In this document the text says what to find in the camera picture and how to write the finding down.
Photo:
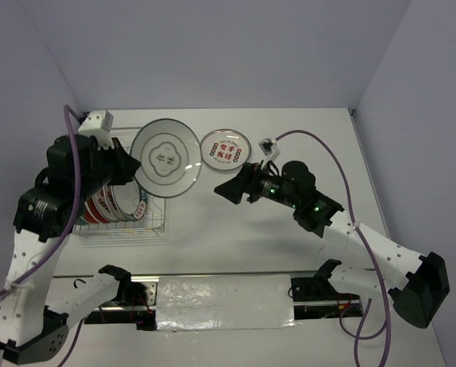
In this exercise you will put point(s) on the white plate blue rim lettering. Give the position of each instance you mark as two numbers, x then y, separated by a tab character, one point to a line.
129	201

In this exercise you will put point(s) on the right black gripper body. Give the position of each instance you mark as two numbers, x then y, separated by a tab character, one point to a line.
265	184

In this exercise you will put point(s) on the silver foil tape patch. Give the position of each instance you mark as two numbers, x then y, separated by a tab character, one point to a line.
246	302

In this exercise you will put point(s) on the white plate grey flower outline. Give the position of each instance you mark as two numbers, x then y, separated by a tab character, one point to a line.
170	156

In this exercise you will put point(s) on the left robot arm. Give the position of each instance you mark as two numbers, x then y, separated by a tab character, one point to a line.
33	330

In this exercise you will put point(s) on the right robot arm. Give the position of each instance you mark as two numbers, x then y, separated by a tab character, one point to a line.
416	284

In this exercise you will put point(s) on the white plate red characters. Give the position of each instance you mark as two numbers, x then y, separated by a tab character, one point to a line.
225	150
106	210

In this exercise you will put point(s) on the metal wire dish rack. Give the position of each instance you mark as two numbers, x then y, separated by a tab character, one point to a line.
153	223

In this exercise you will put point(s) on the black metal base rail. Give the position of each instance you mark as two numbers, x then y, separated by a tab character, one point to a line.
310	302

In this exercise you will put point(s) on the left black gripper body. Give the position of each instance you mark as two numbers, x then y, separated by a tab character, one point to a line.
102	173

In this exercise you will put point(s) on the red and teal floral plate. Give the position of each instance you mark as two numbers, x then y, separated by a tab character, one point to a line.
91	214

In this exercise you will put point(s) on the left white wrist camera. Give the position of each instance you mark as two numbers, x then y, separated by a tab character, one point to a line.
98	124

